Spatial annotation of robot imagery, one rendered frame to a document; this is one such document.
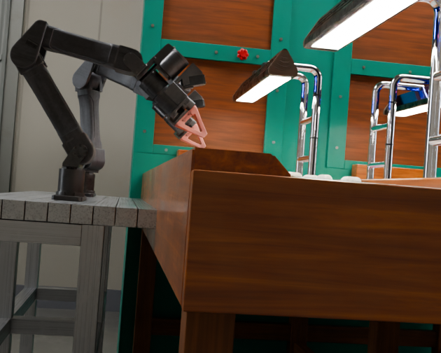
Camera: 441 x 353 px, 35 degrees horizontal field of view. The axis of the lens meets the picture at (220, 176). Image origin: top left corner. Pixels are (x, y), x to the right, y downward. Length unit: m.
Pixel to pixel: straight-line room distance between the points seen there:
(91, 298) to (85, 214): 0.17
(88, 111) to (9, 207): 0.92
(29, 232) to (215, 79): 1.38
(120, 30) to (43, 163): 0.87
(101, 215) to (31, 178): 2.62
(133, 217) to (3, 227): 0.26
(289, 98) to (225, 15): 0.40
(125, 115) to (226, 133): 1.46
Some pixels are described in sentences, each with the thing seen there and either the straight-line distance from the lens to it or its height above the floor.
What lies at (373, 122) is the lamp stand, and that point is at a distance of 2.35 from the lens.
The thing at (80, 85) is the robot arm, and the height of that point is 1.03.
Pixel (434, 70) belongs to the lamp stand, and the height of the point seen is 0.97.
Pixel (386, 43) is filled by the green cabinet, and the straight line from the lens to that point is 2.87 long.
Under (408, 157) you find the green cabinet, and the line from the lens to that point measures 2.85.
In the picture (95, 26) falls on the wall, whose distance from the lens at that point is 4.12.
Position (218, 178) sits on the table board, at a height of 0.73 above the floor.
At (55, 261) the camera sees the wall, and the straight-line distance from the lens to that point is 4.06.
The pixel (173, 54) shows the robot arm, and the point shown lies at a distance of 1.74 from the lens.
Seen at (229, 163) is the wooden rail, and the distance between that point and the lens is 0.81.
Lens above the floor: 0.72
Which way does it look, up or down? 1 degrees up
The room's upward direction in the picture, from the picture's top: 4 degrees clockwise
